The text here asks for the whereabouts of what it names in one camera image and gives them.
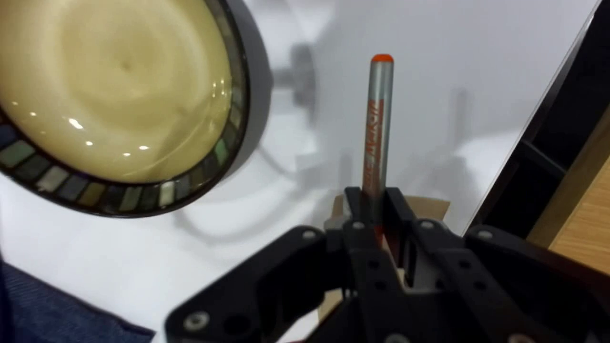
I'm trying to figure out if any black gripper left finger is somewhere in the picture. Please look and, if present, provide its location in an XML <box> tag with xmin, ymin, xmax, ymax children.
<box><xmin>164</xmin><ymin>185</ymin><xmax>408</xmax><ymax>343</ymax></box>

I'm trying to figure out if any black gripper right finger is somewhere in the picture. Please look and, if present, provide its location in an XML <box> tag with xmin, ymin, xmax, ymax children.
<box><xmin>379</xmin><ymin>185</ymin><xmax>610</xmax><ymax>343</ymax></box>

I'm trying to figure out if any silver pen with orange ends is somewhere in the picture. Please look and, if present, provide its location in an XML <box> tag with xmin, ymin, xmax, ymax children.
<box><xmin>360</xmin><ymin>51</ymin><xmax>397</xmax><ymax>238</ymax></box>

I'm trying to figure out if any dark rimmed cream bowl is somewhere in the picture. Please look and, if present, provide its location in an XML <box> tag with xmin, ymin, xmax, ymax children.
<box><xmin>0</xmin><ymin>0</ymin><xmax>275</xmax><ymax>219</ymax></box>

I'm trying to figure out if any wooden table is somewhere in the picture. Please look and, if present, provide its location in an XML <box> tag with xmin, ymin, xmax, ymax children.
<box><xmin>524</xmin><ymin>103</ymin><xmax>610</xmax><ymax>276</ymax></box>

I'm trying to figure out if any blue cloth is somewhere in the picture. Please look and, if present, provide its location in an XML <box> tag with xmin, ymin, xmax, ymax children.
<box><xmin>0</xmin><ymin>255</ymin><xmax>156</xmax><ymax>343</ymax></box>

